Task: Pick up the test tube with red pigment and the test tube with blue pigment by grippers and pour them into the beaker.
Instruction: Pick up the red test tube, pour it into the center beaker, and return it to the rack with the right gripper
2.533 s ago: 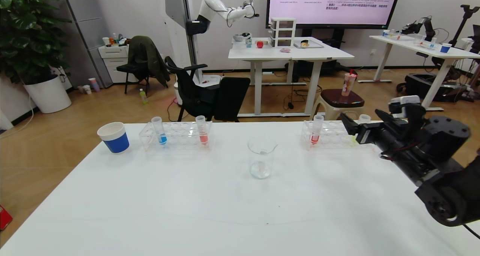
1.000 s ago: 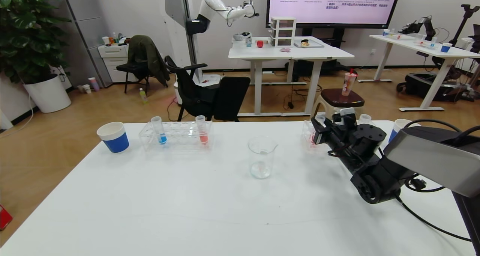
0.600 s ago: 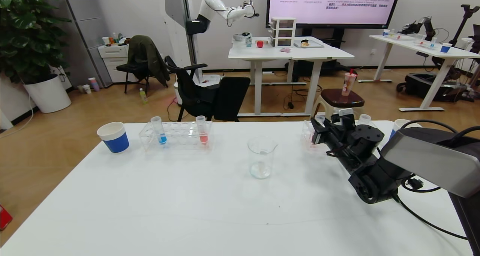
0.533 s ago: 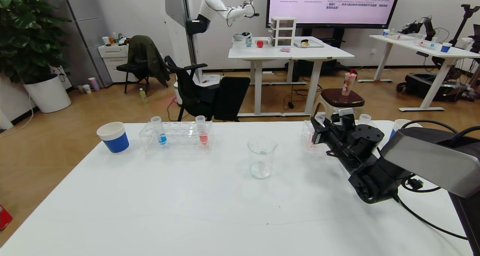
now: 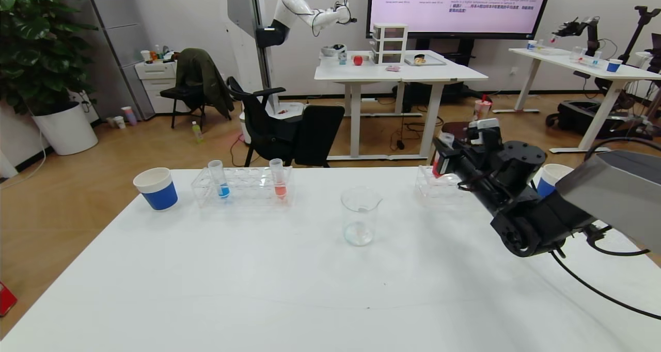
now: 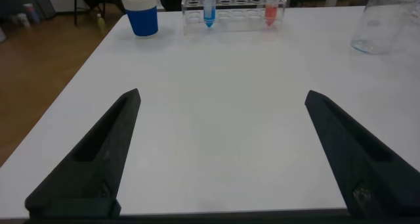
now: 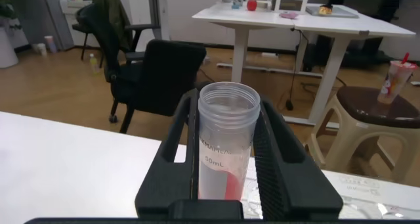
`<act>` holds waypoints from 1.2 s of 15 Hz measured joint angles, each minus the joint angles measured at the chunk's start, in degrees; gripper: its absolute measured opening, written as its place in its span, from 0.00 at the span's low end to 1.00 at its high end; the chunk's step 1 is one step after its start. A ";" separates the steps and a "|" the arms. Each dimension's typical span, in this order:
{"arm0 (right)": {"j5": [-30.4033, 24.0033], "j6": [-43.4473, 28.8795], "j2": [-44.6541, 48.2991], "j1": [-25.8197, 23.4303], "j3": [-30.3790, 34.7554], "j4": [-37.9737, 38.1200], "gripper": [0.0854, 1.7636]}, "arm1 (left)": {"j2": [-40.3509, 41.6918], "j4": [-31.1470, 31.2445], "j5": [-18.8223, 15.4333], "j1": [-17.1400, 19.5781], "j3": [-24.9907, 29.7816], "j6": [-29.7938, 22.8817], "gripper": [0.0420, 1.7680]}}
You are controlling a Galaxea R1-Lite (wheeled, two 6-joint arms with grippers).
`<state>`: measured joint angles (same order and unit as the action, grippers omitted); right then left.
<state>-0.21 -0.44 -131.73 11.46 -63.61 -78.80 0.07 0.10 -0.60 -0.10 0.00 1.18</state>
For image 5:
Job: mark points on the white robot lift column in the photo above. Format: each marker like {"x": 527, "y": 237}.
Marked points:
{"x": 248, "y": 32}

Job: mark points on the white standing desk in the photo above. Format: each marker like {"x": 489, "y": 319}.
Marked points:
{"x": 568, "y": 62}

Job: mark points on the pink drink cup with straw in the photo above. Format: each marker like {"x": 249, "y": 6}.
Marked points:
{"x": 482, "y": 109}

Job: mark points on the white double desk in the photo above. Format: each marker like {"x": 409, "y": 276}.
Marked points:
{"x": 392, "y": 74}

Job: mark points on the olive green jacket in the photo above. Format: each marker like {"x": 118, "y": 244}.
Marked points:
{"x": 204, "y": 78}

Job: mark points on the black orange distant robot arm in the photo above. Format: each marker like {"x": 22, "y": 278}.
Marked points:
{"x": 643, "y": 27}

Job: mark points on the test tube with pale red liquid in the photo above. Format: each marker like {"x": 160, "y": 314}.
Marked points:
{"x": 280, "y": 187}

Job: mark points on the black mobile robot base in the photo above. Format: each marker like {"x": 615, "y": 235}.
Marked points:
{"x": 578, "y": 117}

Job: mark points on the black four-leg chair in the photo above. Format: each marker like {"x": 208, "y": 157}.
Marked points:
{"x": 178, "y": 96}

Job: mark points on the clear acrylic test tube rack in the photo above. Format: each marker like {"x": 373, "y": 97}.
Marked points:
{"x": 248, "y": 189}
{"x": 434, "y": 187}

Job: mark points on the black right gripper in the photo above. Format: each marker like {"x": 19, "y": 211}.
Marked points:
{"x": 442, "y": 161}

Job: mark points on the brown food piece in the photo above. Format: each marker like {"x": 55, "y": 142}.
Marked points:
{"x": 419, "y": 59}

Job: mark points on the blue white paper cup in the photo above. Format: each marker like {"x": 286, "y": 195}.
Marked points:
{"x": 157, "y": 192}
{"x": 547, "y": 179}

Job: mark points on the black distant robot arm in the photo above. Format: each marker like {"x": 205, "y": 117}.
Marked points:
{"x": 588, "y": 32}

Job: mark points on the small white paper cup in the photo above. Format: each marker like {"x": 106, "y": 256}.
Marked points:
{"x": 120, "y": 122}

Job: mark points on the grey tall cabinet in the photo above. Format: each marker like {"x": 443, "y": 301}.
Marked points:
{"x": 121, "y": 42}

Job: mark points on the green drink bottle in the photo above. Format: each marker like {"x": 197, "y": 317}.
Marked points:
{"x": 197, "y": 132}

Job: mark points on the brown round stool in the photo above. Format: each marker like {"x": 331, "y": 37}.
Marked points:
{"x": 457, "y": 126}

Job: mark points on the white drawer cabinet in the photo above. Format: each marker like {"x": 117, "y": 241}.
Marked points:
{"x": 155, "y": 83}

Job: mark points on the white humanoid robot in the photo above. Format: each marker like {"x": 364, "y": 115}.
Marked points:
{"x": 294, "y": 6}

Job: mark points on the clear glass beaker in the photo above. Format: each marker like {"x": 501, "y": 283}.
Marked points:
{"x": 360, "y": 223}

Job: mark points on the large green potted plant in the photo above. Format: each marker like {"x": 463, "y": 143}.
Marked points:
{"x": 36, "y": 42}

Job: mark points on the grey bowl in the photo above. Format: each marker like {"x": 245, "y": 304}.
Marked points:
{"x": 330, "y": 50}

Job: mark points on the red apple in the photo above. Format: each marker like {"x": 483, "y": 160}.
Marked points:
{"x": 358, "y": 60}

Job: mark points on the small distant blue cup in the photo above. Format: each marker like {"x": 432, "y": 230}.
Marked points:
{"x": 614, "y": 66}

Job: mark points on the clear drawer organizer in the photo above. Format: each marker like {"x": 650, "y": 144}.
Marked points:
{"x": 390, "y": 45}

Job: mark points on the grey flat tray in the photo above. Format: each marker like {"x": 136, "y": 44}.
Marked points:
{"x": 434, "y": 61}

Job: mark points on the large display screen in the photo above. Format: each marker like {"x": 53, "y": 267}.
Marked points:
{"x": 454, "y": 6}

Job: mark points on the white plant pot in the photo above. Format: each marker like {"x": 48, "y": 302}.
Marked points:
{"x": 64, "y": 130}

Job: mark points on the test tube with red pigment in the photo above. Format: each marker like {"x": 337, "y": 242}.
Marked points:
{"x": 438, "y": 167}

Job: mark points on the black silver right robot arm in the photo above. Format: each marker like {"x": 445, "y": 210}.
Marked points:
{"x": 516, "y": 223}

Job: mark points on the black office chair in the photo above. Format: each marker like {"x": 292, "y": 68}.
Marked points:
{"x": 310, "y": 135}

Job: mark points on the black screen stand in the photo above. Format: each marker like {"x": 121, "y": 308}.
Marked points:
{"x": 459, "y": 50}

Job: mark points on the test tube with blue pigment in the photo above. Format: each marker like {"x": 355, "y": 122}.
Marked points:
{"x": 222, "y": 187}

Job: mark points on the red flat object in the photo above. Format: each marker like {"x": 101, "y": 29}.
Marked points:
{"x": 6, "y": 298}

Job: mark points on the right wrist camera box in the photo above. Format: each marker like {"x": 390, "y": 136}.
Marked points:
{"x": 484, "y": 131}

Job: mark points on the pink cup stack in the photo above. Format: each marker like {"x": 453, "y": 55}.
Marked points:
{"x": 129, "y": 117}

